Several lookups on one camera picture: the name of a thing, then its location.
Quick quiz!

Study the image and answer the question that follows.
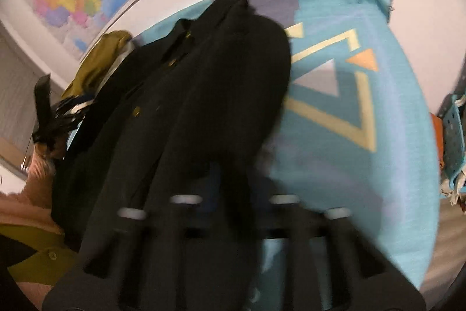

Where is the teal geometric bedsheet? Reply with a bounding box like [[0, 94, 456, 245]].
[[138, 0, 443, 291]]

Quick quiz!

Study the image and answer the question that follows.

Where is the person's left forearm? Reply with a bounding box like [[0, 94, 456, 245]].
[[0, 145, 65, 236]]

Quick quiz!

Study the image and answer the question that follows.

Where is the olive green garment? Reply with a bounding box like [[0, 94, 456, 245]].
[[63, 30, 133, 101]]

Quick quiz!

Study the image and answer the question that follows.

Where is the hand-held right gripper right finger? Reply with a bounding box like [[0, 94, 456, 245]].
[[251, 173, 427, 311]]

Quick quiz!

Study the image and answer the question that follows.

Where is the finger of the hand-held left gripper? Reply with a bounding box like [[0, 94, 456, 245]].
[[54, 97, 91, 126]]

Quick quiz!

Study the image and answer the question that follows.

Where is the olive buttoned garment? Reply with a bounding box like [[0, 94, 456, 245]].
[[6, 223, 79, 287]]

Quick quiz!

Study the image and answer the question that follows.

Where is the orange object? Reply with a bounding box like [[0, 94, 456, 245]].
[[431, 113, 445, 168]]

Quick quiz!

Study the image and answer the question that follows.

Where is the blue perforated plastic chair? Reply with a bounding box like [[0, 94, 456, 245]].
[[436, 93, 466, 196]]

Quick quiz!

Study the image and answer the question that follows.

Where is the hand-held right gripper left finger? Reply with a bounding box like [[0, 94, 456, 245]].
[[43, 164, 255, 311]]

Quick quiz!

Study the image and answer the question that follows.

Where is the black coat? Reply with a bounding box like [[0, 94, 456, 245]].
[[51, 0, 292, 261]]

